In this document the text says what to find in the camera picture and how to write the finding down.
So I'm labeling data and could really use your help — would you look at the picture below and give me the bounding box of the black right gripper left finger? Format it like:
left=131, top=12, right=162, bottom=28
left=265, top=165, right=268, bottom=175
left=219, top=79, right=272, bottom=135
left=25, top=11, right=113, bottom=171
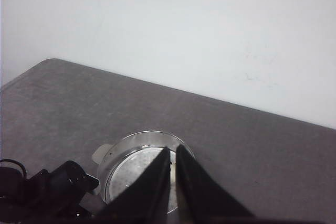
left=90, top=147, right=171, bottom=223

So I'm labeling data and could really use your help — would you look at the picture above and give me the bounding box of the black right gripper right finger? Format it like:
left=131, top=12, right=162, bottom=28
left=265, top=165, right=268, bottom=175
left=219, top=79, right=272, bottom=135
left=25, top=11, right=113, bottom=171
left=176, top=145, right=260, bottom=223

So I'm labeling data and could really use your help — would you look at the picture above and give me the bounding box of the stainless steel steamer pot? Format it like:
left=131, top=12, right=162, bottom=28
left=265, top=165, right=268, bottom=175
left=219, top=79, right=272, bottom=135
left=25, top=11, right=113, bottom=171
left=92, top=130, right=194, bottom=214

